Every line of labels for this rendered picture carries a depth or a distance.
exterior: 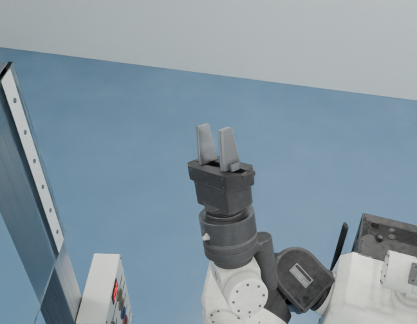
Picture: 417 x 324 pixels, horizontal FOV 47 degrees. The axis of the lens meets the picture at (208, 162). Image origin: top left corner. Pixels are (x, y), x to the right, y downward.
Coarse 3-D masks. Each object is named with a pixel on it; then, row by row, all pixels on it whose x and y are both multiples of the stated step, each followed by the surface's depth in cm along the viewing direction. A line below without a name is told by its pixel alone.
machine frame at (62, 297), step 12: (0, 72) 60; (60, 252) 84; (60, 264) 84; (60, 276) 84; (72, 276) 91; (48, 288) 85; (60, 288) 85; (72, 288) 91; (48, 300) 88; (60, 300) 88; (72, 300) 91; (48, 312) 91; (60, 312) 91; (72, 312) 91
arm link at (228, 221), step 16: (192, 160) 76; (192, 176) 73; (208, 176) 70; (224, 176) 67; (240, 176) 67; (208, 192) 72; (224, 192) 69; (240, 192) 70; (208, 208) 72; (224, 208) 70; (240, 208) 70; (208, 224) 71; (224, 224) 70; (240, 224) 71; (208, 240) 73; (224, 240) 71; (240, 240) 71
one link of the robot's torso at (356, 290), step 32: (384, 224) 102; (352, 256) 95; (384, 256) 95; (416, 256) 95; (352, 288) 90; (384, 288) 90; (320, 320) 95; (352, 320) 86; (384, 320) 85; (416, 320) 85
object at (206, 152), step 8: (200, 128) 71; (208, 128) 72; (200, 136) 72; (208, 136) 73; (200, 144) 72; (208, 144) 73; (200, 152) 72; (208, 152) 73; (216, 152) 74; (200, 160) 72; (208, 160) 73
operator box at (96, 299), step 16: (96, 256) 105; (112, 256) 105; (96, 272) 102; (112, 272) 102; (96, 288) 99; (112, 288) 99; (80, 304) 96; (96, 304) 96; (112, 304) 98; (128, 304) 116; (80, 320) 93; (96, 320) 93; (112, 320) 99; (128, 320) 117
